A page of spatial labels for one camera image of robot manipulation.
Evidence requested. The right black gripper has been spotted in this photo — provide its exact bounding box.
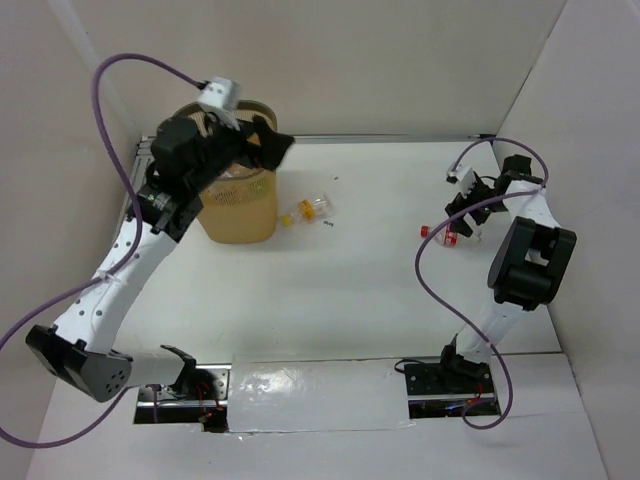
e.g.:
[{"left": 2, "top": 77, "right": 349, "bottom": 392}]
[{"left": 445, "top": 173, "right": 508, "bottom": 238}]

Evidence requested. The red cap cola bottle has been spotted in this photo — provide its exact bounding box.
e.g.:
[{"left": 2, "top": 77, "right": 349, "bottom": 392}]
[{"left": 432, "top": 225, "right": 481, "bottom": 248}]

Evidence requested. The green plastic bottle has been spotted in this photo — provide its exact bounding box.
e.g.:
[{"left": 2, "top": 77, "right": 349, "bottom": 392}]
[{"left": 247, "top": 180, "right": 270, "bottom": 201}]

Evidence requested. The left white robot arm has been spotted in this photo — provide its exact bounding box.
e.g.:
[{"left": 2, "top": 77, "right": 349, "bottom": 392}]
[{"left": 26, "top": 116, "right": 295, "bottom": 402}]

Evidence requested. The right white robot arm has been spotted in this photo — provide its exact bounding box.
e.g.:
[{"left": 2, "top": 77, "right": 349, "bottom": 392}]
[{"left": 436, "top": 155, "right": 577, "bottom": 392}]

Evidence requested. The yellow mesh waste bin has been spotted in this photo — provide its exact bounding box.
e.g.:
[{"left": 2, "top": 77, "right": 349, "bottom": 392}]
[{"left": 160, "top": 99, "right": 280, "bottom": 246}]

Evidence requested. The clear bottle orange cap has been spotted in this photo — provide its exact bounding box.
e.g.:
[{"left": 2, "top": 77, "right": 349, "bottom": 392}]
[{"left": 280, "top": 192, "right": 333, "bottom": 227}]

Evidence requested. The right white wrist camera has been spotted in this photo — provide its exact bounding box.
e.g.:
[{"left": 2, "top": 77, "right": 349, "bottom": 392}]
[{"left": 446, "top": 165, "right": 477, "bottom": 198}]

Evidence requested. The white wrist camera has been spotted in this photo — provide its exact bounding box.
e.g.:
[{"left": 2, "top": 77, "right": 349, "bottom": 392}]
[
  {"left": 197, "top": 77, "right": 241, "bottom": 131},
  {"left": 446, "top": 165, "right": 477, "bottom": 198}
]

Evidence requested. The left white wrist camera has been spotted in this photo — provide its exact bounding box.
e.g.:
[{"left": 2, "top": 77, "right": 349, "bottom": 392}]
[{"left": 197, "top": 77, "right": 241, "bottom": 131}]

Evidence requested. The aluminium frame rail back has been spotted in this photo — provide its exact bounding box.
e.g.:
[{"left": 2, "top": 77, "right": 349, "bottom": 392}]
[{"left": 295, "top": 134, "right": 491, "bottom": 145}]

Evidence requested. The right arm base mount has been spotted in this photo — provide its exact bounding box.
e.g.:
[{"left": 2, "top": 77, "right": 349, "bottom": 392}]
[{"left": 394, "top": 341, "right": 501, "bottom": 420}]

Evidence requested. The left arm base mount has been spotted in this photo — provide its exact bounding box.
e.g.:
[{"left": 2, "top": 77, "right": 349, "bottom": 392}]
[{"left": 133, "top": 345, "right": 231, "bottom": 433}]

